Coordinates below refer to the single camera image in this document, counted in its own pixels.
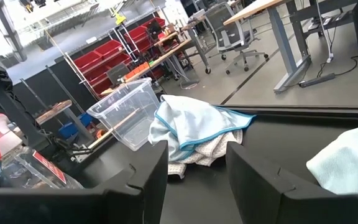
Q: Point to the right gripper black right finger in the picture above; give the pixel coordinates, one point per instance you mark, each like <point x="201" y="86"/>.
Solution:
<point x="291" y="205"/>

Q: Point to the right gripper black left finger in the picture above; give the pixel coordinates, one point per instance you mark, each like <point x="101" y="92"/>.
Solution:
<point x="73" y="205"/>

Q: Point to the light blue microfiber towel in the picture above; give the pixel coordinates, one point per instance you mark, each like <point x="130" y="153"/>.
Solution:
<point x="350" y="161"/>
<point x="194" y="121"/>

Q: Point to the white waffle microfiber towel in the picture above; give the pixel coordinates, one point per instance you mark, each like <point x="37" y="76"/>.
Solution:
<point x="210" y="149"/>

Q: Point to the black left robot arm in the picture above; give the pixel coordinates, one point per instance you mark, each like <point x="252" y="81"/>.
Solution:
<point x="2" y="93"/>

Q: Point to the blue crate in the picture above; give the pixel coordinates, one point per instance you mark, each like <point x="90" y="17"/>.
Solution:
<point x="73" y="126"/>

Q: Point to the small wooden top table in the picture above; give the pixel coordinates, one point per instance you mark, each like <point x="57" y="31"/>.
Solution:
<point x="53" y="110"/>

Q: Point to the clear plastic bin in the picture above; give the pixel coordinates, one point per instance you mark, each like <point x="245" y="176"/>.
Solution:
<point x="126" y="121"/>

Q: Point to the black power strip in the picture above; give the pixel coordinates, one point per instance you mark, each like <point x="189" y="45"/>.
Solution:
<point x="317" y="80"/>

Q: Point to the red storage bin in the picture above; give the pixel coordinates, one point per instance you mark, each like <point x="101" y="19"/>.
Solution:
<point x="87" y="60"/>
<point x="135" y="33"/>
<point x="109" y="48"/>
<point x="154" y="22"/>

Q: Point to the grey leg wooden desk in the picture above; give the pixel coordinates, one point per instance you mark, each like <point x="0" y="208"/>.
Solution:
<point x="286" y="53"/>

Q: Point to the wooden top workbench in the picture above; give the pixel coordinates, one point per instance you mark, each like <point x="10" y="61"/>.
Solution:
<point x="166" y="54"/>

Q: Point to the grey mesh office chair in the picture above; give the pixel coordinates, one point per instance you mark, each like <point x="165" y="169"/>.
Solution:
<point x="232" y="28"/>

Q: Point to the yellow clamp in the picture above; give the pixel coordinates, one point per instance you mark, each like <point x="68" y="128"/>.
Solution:
<point x="118" y="18"/>

